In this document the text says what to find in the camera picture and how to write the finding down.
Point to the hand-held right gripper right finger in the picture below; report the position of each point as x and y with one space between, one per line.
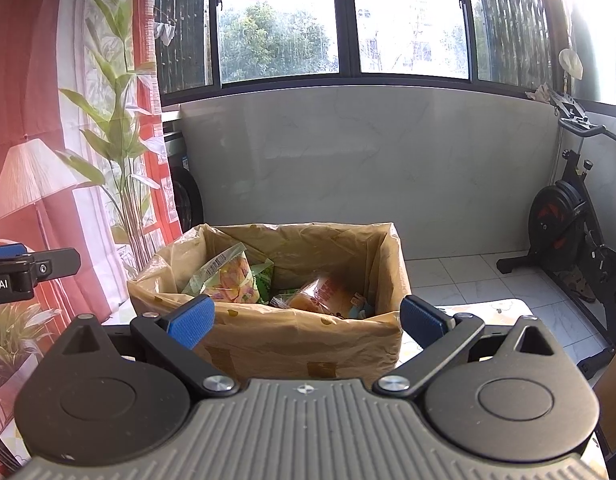
423 322

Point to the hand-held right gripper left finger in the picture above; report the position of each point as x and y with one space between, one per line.
192 322

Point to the printed red curtain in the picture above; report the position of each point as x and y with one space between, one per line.
37 85

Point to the clear orange bread packet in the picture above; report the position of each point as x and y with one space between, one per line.
320 297

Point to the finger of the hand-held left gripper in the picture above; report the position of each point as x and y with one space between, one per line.
55 262
5 251

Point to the white hanging bag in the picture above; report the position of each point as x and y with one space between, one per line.
570 62

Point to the black exercise bike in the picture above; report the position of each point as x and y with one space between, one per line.
563 220

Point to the black framed window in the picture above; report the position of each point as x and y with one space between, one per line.
288 35

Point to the wooden board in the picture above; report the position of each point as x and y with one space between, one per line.
613 400

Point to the cardboard box with plastic liner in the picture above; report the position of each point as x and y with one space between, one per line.
298 335

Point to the beige rag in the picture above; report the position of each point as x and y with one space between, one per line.
540 94

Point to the brown slipper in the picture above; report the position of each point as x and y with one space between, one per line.
580 286

